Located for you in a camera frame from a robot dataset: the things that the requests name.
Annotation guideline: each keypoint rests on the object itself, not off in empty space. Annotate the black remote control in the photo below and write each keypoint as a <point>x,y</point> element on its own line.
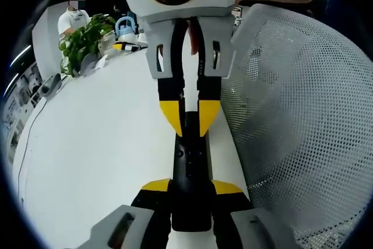
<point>190,173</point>

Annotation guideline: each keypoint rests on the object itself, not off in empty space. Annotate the white crumpled paper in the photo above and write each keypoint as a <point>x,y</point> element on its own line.
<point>101,62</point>

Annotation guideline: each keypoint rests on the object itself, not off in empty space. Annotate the white mesh basket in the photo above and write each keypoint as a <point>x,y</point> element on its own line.
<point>306,115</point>

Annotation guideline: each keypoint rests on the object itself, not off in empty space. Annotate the grey curved holder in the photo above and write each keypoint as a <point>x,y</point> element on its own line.
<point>88,65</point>

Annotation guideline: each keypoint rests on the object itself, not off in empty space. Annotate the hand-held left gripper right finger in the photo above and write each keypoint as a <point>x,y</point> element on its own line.
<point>247,228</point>

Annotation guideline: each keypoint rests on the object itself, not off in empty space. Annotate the blue and white kettle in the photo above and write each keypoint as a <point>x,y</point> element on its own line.
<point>126,33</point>

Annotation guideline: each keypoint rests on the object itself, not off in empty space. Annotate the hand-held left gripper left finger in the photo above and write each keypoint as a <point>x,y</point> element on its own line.
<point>134,225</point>

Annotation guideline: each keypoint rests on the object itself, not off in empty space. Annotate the green potted plant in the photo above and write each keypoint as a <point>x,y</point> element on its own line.
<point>84,42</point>

